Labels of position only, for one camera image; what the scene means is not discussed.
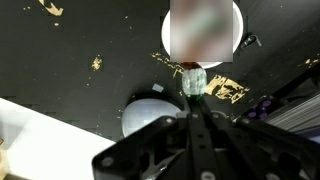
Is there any small black clip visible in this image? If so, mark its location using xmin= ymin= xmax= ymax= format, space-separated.
xmin=240 ymin=33 xmax=263 ymax=49

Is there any grey kettle with black handle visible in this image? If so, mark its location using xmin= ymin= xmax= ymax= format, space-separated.
xmin=120 ymin=98 xmax=188 ymax=138

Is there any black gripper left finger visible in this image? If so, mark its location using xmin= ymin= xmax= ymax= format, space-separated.
xmin=186 ymin=95 xmax=214 ymax=180

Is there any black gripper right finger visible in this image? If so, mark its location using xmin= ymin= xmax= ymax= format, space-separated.
xmin=198 ymin=95 xmax=278 ymax=180

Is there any aluminium extrusion rail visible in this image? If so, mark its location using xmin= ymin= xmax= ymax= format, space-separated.
xmin=266 ymin=89 xmax=320 ymax=138

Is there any beige torn tape scrap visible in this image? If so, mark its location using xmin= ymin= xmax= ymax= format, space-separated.
xmin=38 ymin=0 xmax=64 ymax=17
xmin=204 ymin=74 xmax=251 ymax=104
xmin=91 ymin=55 xmax=103 ymax=72

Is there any green white candy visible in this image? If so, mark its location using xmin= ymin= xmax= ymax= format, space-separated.
xmin=181 ymin=66 xmax=208 ymax=99

